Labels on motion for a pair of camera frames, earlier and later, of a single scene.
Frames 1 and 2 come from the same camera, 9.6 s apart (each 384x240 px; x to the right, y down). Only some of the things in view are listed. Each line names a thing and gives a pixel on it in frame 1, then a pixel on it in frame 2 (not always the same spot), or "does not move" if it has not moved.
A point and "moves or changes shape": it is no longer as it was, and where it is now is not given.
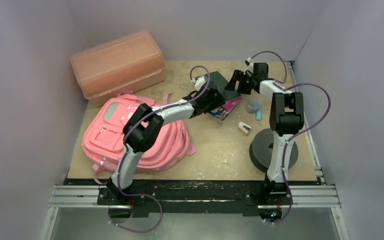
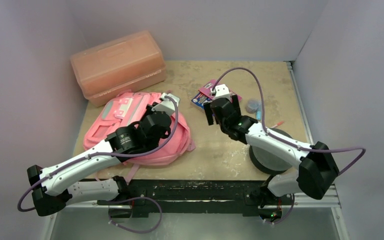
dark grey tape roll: [260, 150] does not move
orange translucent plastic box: [126, 65] does not move
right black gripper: [241, 83] -> [221, 103]
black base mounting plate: [190, 196] does not move
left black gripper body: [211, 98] -> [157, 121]
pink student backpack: [103, 136] moves or changes shape
